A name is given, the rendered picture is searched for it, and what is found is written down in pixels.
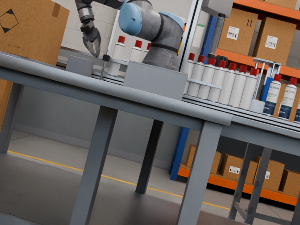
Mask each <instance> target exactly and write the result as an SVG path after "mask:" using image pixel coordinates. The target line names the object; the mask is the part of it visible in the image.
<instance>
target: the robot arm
mask: <svg viewBox="0 0 300 225"><path fill-rule="evenodd" d="M93 1H95V2H97V3H100V4H103V5H106V6H109V7H111V8H113V9H118V10H120V12H119V14H120V15H119V17H118V23H119V27H120V29H121V30H122V31H123V32H124V33H127V34H128V35H131V36H136V37H138V38H142V39H144V40H147V41H150V42H151V44H150V48H149V51H148V52H147V54H146V56H145V57H144V59H143V61H142V63H144V64H148V65H152V66H156V67H161V68H166V69H169V70H174V71H178V63H177V53H178V50H179V45H180V41H181V37H182V33H183V27H184V22H183V20H182V19H181V18H180V17H179V16H177V15H175V14H173V13H169V12H165V11H160V12H158V13H156V12H154V11H153V7H152V3H151V2H150V1H149V0H75V4H76V7H77V11H78V16H79V18H80V21H81V23H82V26H81V27H80V29H81V32H83V37H82V38H83V43H84V45H85V46H86V48H87V49H88V50H89V52H90V53H91V54H92V55H93V56H94V57H95V58H98V57H99V54H100V51H101V50H100V44H101V36H100V32H99V30H98V29H97V28H95V26H94V22H93V21H94V20H95V18H94V13H93V10H92V5H91V3H92V2H93ZM93 43H94V45H95V50H96V53H95V52H94V49H93Z"/></svg>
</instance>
